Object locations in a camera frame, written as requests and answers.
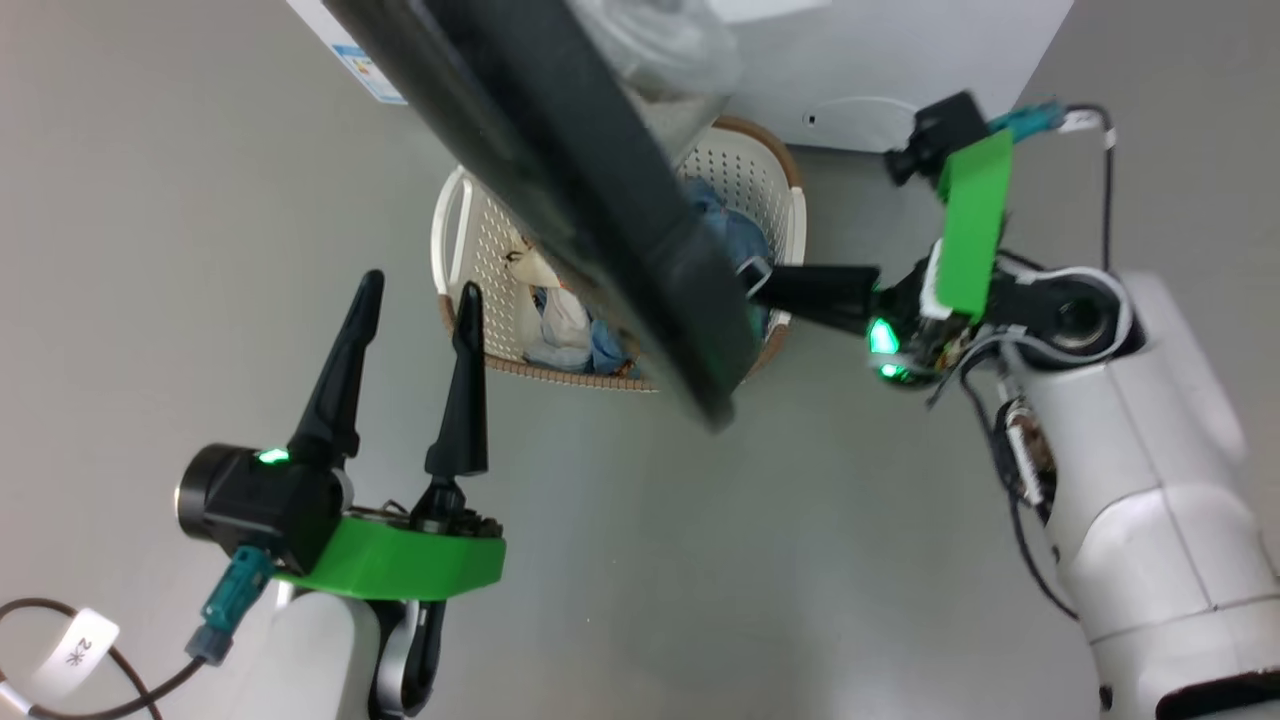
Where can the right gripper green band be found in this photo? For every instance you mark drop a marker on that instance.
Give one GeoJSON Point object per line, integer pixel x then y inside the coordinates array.
{"type": "Point", "coordinates": [975, 230]}

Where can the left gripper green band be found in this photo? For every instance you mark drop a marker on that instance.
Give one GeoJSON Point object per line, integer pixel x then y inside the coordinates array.
{"type": "Point", "coordinates": [400, 560]}

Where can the light blue cartoon print garment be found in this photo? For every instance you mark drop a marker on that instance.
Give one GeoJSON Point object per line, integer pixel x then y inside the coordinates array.
{"type": "Point", "coordinates": [735, 235]}

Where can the white garment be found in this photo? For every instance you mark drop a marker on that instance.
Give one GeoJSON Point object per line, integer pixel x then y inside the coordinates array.
{"type": "Point", "coordinates": [560, 325]}

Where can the dark washing machine door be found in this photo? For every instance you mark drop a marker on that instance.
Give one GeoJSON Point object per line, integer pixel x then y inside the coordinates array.
{"type": "Point", "coordinates": [560, 180]}

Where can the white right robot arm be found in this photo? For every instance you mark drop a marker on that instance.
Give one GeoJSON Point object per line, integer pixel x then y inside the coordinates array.
{"type": "Point", "coordinates": [1150, 480]}

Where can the cream perforated laundry basket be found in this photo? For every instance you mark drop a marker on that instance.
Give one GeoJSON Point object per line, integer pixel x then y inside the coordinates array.
{"type": "Point", "coordinates": [485, 260]}

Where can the white washing machine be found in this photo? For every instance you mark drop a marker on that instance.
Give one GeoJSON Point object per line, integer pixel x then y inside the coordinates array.
{"type": "Point", "coordinates": [900, 50]}

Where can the blue energy label sticker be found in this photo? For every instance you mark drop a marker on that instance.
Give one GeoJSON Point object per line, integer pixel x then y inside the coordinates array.
{"type": "Point", "coordinates": [375, 78]}

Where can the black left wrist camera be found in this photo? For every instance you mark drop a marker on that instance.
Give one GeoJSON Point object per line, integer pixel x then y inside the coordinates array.
{"type": "Point", "coordinates": [250, 500]}

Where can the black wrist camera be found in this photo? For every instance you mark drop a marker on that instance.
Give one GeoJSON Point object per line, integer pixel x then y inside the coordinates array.
{"type": "Point", "coordinates": [935, 135]}
{"type": "Point", "coordinates": [250, 500]}

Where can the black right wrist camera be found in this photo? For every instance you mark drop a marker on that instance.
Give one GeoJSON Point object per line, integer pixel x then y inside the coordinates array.
{"type": "Point", "coordinates": [935, 135]}

